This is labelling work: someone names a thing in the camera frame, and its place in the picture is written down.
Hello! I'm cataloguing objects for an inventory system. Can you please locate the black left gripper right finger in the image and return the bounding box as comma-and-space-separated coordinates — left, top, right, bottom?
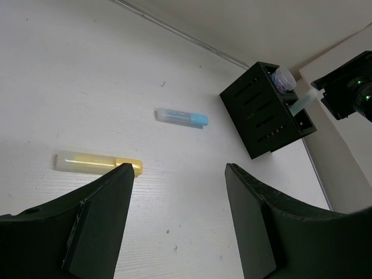
225, 163, 371, 278

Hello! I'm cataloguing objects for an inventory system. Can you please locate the green highlighter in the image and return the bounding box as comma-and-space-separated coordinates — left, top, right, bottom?
289, 88, 318, 116

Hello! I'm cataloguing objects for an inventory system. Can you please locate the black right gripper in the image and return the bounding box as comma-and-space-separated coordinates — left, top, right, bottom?
311, 51, 371, 121

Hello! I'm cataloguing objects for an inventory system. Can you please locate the black two-slot organizer box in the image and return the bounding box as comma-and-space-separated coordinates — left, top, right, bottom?
220, 62, 317, 159

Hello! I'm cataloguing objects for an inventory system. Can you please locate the blue highlighter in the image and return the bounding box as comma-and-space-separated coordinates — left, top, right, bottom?
155, 108, 209, 127

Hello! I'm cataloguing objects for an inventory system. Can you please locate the clear jar of paper clips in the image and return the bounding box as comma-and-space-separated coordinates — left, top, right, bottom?
270, 67, 297, 94

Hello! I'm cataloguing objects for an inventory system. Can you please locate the yellow highlighter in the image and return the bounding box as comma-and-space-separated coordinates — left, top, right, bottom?
55, 151, 143, 177

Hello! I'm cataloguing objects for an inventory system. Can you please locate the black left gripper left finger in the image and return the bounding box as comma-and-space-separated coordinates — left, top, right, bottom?
1, 163, 134, 278

